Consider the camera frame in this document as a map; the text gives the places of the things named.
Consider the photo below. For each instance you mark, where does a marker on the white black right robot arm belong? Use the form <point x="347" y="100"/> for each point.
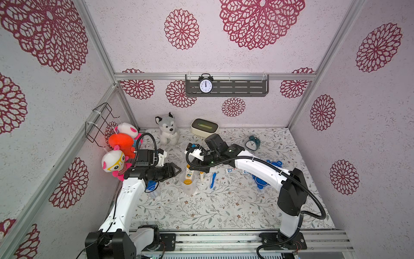
<point x="291" y="197"/>

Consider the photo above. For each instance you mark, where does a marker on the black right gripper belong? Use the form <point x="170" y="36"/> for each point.
<point x="205" y="154"/>

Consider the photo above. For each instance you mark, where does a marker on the black wire wall basket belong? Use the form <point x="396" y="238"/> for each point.
<point x="95" y="129"/>

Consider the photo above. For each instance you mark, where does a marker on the grey husky plush toy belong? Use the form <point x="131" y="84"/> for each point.
<point x="169" y="132"/>

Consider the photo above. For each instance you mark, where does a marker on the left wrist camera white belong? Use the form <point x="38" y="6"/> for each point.
<point x="162" y="155"/>

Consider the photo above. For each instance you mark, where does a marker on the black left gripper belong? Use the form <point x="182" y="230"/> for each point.
<point x="170" y="171"/>

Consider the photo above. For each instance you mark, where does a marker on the clear plastic cup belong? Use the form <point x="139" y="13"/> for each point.
<point x="188" y="189"/>

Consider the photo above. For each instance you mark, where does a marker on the white plush with glasses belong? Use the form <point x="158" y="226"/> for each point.
<point x="116" y="163"/>

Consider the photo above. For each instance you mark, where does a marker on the grey metal wall shelf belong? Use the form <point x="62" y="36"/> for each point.
<point x="229" y="87"/>

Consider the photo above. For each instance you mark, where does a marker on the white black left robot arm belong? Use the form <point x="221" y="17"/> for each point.
<point x="126" y="207"/>

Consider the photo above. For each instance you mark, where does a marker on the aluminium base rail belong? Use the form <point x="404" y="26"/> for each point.
<point x="248" y="242"/>

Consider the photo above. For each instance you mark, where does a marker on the white pink plush upper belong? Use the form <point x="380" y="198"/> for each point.
<point x="128" y="129"/>

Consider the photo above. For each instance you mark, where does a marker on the black wall alarm clock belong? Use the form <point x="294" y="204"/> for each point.
<point x="205" y="83"/>

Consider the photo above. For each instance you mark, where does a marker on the orange red plush toy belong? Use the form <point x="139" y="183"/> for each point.
<point x="124" y="143"/>

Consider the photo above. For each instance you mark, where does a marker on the green teal alarm clock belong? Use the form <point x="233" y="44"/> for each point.
<point x="253" y="143"/>

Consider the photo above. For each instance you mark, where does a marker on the cream tissue box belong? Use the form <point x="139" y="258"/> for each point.
<point x="204" y="128"/>

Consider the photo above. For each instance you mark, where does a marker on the clear plastic kit container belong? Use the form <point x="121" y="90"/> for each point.
<point x="155" y="193"/>

